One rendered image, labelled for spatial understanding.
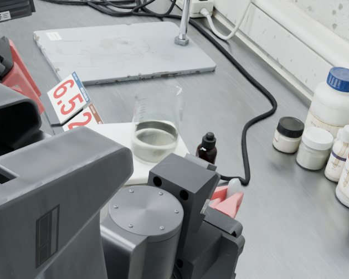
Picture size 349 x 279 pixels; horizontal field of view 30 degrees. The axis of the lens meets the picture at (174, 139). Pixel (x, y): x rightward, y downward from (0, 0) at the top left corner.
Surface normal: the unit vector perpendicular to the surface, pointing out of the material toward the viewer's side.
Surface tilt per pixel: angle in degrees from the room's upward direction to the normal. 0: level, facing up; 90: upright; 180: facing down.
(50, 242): 90
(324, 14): 90
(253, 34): 90
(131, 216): 0
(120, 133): 0
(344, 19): 90
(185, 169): 0
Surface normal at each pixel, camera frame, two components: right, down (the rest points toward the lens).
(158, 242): 0.36, 0.57
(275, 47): -0.89, 0.14
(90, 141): 0.23, -0.88
